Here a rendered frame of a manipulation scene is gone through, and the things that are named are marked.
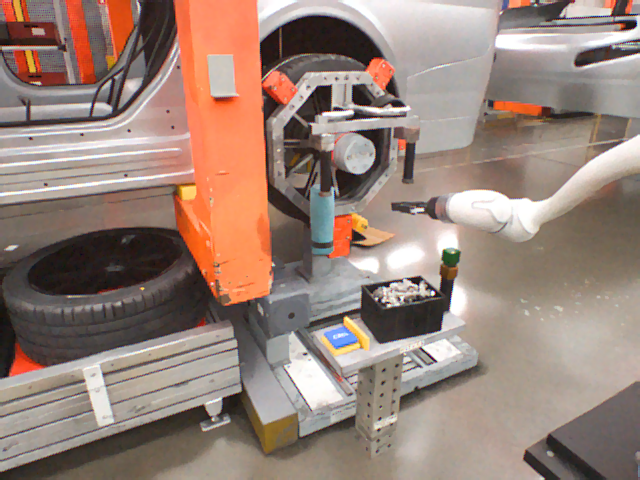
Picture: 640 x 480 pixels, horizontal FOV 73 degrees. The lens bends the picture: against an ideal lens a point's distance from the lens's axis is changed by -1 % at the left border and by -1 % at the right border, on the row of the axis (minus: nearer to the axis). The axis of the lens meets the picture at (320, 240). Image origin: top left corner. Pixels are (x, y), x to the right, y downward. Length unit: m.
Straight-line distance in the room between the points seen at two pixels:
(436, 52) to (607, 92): 1.91
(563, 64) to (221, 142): 3.09
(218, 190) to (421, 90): 1.19
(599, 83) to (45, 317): 3.54
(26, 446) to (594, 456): 1.48
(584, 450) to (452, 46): 1.61
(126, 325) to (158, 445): 0.43
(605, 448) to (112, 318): 1.36
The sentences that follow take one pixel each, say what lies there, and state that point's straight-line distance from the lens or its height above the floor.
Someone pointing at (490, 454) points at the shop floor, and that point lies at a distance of 1.65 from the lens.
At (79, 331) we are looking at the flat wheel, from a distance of 1.50.
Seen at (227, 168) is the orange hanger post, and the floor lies 0.92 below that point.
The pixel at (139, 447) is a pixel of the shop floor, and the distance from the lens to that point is 1.68.
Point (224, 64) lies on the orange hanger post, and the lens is 1.10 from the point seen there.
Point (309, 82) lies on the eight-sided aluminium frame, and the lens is 1.58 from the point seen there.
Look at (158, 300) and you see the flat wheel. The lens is 1.47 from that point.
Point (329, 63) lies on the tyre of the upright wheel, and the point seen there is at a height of 1.15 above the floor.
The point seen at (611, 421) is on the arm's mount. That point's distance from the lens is 1.41.
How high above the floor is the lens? 1.20
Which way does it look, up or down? 24 degrees down
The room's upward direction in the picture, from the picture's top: straight up
